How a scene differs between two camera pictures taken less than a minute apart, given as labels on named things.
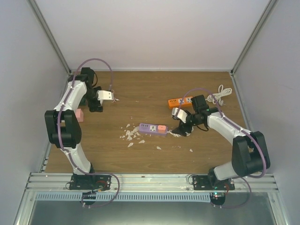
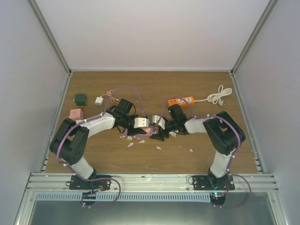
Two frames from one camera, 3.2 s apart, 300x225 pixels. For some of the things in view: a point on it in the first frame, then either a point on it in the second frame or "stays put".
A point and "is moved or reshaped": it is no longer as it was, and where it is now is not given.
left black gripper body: (91, 105) → (125, 121)
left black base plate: (90, 182) stays put
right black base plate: (202, 183) stays put
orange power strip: (176, 102) stays put
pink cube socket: (79, 115) stays put
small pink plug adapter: (161, 128) is moved or reshaped
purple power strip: (149, 128) is moved or reshaped
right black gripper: (180, 129) → (160, 136)
